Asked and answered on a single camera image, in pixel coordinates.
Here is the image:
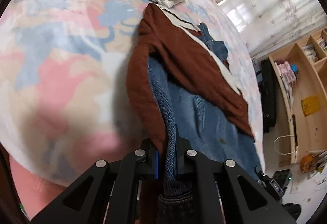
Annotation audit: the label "dark object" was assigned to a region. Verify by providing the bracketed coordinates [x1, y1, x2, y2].
[282, 202, 302, 221]

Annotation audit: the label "row of books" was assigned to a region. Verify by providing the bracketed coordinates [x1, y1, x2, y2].
[301, 36, 327, 63]

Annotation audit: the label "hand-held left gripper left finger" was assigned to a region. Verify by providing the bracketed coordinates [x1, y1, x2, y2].
[31, 138, 160, 224]

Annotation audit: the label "white papers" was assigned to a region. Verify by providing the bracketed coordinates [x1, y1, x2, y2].
[286, 83, 295, 112]

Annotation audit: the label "black electronic device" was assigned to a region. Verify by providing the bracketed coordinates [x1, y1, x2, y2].
[273, 170, 292, 190]

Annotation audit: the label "white floral curtain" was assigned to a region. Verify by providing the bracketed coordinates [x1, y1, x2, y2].
[198, 0, 327, 54]

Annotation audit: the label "white cord loop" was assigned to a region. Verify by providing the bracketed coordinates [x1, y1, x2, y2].
[274, 135, 299, 156]

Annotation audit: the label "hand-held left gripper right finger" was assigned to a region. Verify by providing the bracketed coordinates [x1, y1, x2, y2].
[175, 137, 298, 224]

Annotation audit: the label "scattered papers on floor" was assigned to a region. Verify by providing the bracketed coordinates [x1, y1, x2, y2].
[308, 150, 327, 180]

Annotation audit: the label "pink mini drawer stack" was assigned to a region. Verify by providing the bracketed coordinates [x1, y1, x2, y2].
[277, 60, 298, 86]

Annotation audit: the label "wooden shelf unit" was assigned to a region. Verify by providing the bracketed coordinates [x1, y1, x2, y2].
[267, 28, 327, 167]

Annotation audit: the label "bed with floral sheet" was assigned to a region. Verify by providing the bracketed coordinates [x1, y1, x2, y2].
[0, 0, 265, 219]

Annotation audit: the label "orange packet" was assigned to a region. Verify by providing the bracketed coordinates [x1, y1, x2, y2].
[299, 154, 315, 173]

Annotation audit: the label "denim jacket with brown sleeves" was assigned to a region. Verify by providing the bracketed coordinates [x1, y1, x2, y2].
[126, 3, 265, 224]

